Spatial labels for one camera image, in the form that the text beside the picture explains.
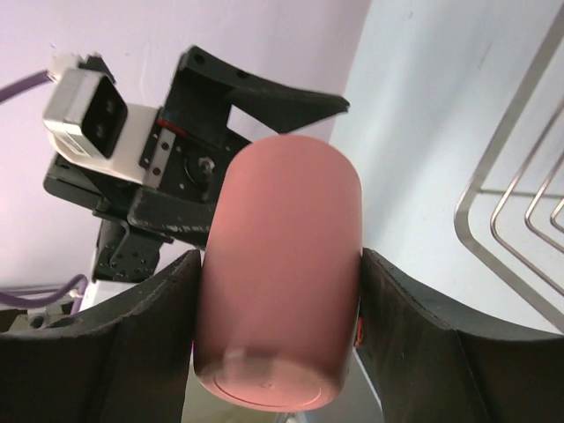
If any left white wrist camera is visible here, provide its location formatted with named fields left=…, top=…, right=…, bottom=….
left=42, top=54, right=159, bottom=184

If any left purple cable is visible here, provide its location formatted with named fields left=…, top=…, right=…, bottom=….
left=0, top=69, right=89, bottom=309

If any pink cup orange handle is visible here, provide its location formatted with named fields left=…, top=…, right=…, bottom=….
left=193, top=135, right=362, bottom=412

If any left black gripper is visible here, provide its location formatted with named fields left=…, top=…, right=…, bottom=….
left=43, top=46, right=350, bottom=282

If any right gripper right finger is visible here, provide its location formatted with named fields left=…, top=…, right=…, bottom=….
left=359, top=249, right=563, bottom=422

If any metal wire dish rack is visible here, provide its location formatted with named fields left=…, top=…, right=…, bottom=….
left=453, top=8, right=563, bottom=333

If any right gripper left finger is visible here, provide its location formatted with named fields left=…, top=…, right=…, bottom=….
left=1, top=249, right=201, bottom=422

